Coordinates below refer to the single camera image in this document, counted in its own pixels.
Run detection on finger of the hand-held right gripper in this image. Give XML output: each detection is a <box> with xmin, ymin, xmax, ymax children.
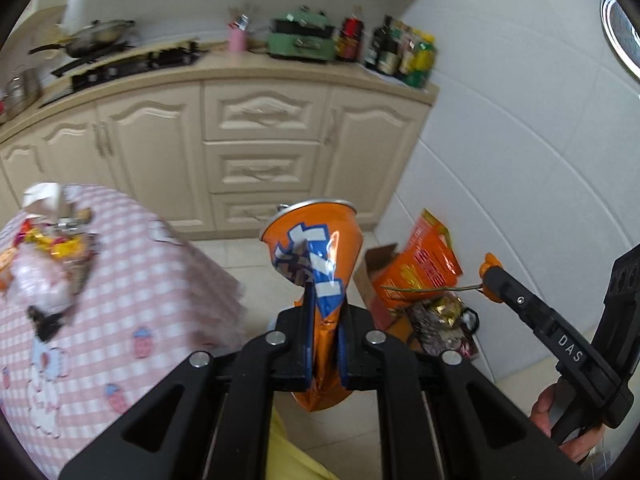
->
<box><xmin>478</xmin><ymin>254</ymin><xmax>601</xmax><ymax>381</ymax></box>
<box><xmin>590</xmin><ymin>244</ymin><xmax>640</xmax><ymax>391</ymax></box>

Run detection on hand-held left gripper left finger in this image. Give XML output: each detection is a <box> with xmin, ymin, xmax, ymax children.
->
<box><xmin>59</xmin><ymin>280</ymin><xmax>317</xmax><ymax>480</ymax></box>

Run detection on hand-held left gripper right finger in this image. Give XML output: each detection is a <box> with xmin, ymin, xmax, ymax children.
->
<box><xmin>336</xmin><ymin>304</ymin><xmax>584</xmax><ymax>480</ymax></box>

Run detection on orange blue snack bag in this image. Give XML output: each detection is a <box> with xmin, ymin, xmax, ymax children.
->
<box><xmin>259</xmin><ymin>199</ymin><xmax>364</xmax><ymax>413</ymax></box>

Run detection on thin greenish stick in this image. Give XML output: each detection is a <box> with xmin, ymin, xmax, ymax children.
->
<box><xmin>381</xmin><ymin>283</ymin><xmax>486</xmax><ymax>295</ymax></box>

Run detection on clear bag of snacks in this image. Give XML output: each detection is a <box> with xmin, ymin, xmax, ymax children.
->
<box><xmin>0</xmin><ymin>207</ymin><xmax>103</xmax><ymax>343</ymax></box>

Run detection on person's right hand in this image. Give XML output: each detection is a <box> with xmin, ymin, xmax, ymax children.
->
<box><xmin>530</xmin><ymin>384</ymin><xmax>608</xmax><ymax>463</ymax></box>

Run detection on gold foil packets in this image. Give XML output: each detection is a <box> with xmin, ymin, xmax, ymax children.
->
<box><xmin>425</xmin><ymin>295</ymin><xmax>467</xmax><ymax>332</ymax></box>

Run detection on brown cardboard box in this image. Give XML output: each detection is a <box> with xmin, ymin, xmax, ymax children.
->
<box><xmin>357</xmin><ymin>242</ymin><xmax>426</xmax><ymax>342</ymax></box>

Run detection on black patterned tote bag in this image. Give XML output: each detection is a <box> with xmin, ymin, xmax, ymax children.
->
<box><xmin>404</xmin><ymin>292</ymin><xmax>482</xmax><ymax>362</ymax></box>

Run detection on person's yellow pants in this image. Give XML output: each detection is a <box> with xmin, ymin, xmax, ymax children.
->
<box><xmin>270</xmin><ymin>404</ymin><xmax>351</xmax><ymax>480</ymax></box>

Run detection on large orange printed bag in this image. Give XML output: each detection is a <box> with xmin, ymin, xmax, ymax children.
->
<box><xmin>380</xmin><ymin>208</ymin><xmax>464</xmax><ymax>312</ymax></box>

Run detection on cream cabinet drawer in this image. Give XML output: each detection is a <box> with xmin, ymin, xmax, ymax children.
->
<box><xmin>202</xmin><ymin>80</ymin><xmax>331</xmax><ymax>142</ymax></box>
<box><xmin>210</xmin><ymin>192</ymin><xmax>315</xmax><ymax>233</ymax></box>
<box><xmin>204</xmin><ymin>141</ymin><xmax>322</xmax><ymax>195</ymax></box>

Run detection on pink checkered tablecloth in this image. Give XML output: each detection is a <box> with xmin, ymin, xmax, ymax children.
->
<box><xmin>0</xmin><ymin>185</ymin><xmax>246</xmax><ymax>467</ymax></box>

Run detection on cream cabinet door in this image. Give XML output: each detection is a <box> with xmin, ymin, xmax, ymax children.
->
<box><xmin>320</xmin><ymin>87</ymin><xmax>432</xmax><ymax>232</ymax></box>
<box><xmin>37</xmin><ymin>109</ymin><xmax>126</xmax><ymax>196</ymax></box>
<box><xmin>95</xmin><ymin>82</ymin><xmax>217</xmax><ymax>232</ymax></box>

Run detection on round metal rimmed fixture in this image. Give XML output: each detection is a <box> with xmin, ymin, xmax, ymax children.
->
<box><xmin>600</xmin><ymin>0</ymin><xmax>640</xmax><ymax>79</ymax></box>

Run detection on cream kitchen cabinet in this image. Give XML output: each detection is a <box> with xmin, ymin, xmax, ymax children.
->
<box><xmin>0</xmin><ymin>47</ymin><xmax>441</xmax><ymax>235</ymax></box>

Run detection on dark glass bottle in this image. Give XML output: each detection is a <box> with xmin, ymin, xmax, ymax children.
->
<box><xmin>364</xmin><ymin>15</ymin><xmax>396</xmax><ymax>72</ymax></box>
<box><xmin>381</xmin><ymin>20</ymin><xmax>408</xmax><ymax>77</ymax></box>

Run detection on white crumpled tissue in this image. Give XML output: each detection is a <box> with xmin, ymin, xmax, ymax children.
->
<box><xmin>22</xmin><ymin>182</ymin><xmax>76</xmax><ymax>222</ymax></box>

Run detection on green electric cooker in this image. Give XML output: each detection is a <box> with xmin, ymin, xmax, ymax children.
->
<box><xmin>266</xmin><ymin>7</ymin><xmax>339</xmax><ymax>64</ymax></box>

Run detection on red sauce bottle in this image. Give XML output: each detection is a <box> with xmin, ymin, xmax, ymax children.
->
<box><xmin>335</xmin><ymin>7</ymin><xmax>369</xmax><ymax>64</ymax></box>

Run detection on pink utensil holder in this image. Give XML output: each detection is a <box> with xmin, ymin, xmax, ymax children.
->
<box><xmin>227</xmin><ymin>5</ymin><xmax>252</xmax><ymax>55</ymax></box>

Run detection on black gas stove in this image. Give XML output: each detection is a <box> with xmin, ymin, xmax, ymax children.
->
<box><xmin>40</xmin><ymin>40</ymin><xmax>208</xmax><ymax>108</ymax></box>

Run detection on steel wok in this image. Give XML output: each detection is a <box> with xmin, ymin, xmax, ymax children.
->
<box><xmin>29</xmin><ymin>19</ymin><xmax>138</xmax><ymax>59</ymax></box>

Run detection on steel pot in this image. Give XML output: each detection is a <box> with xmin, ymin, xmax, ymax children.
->
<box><xmin>0</xmin><ymin>67</ymin><xmax>43</xmax><ymax>117</ymax></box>

